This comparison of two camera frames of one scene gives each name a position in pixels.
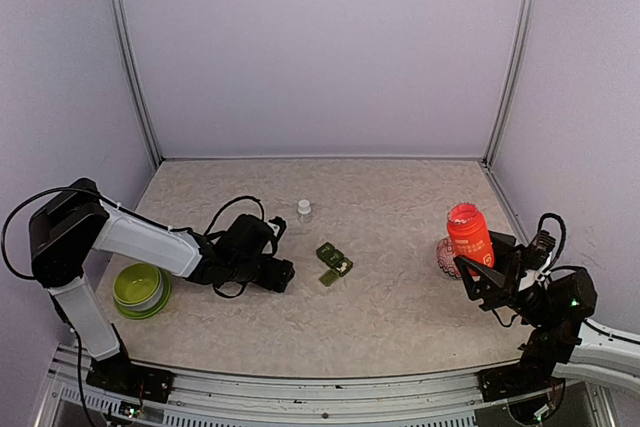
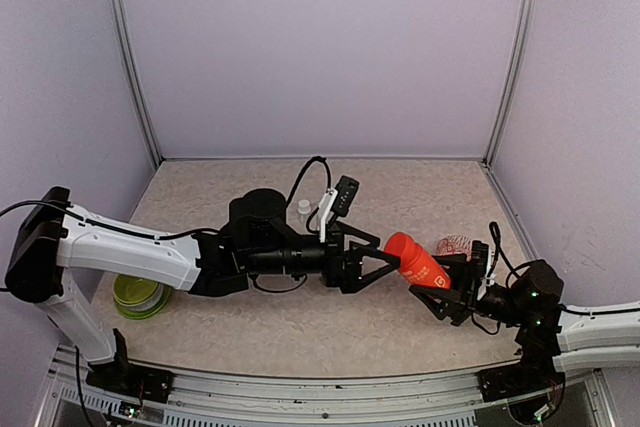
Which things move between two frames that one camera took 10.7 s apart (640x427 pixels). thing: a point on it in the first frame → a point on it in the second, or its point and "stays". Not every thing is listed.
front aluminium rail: x=200 y=397 stays
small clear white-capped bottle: x=303 y=210 stays
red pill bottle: x=469 y=233 → x=416 y=261
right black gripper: x=494 y=290 → x=461 y=300
